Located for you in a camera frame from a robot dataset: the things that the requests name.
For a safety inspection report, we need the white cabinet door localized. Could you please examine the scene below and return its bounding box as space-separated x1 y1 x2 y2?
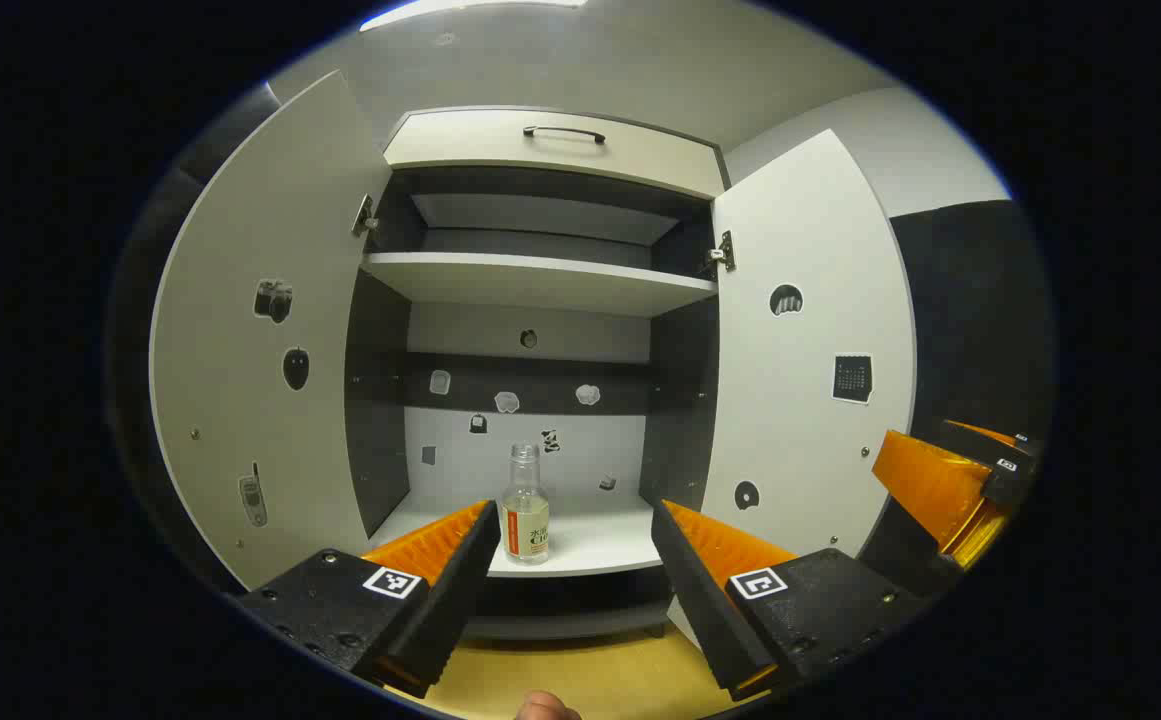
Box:
700 128 919 561
148 68 393 591

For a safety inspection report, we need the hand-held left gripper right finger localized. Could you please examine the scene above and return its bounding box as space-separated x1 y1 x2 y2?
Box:
650 498 926 701

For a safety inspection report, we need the white drawer front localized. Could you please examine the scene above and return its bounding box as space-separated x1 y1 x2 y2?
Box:
383 107 726 201

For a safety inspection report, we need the white cabinet shelf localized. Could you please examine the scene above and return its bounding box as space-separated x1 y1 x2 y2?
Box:
360 250 719 319

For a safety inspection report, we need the black drawer handle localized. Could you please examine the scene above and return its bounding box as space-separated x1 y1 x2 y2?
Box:
523 125 607 146

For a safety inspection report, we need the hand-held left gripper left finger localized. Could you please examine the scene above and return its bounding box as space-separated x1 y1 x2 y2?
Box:
235 498 503 699

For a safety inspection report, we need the clear glass bottle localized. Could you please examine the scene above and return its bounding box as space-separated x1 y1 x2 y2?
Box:
500 443 552 565

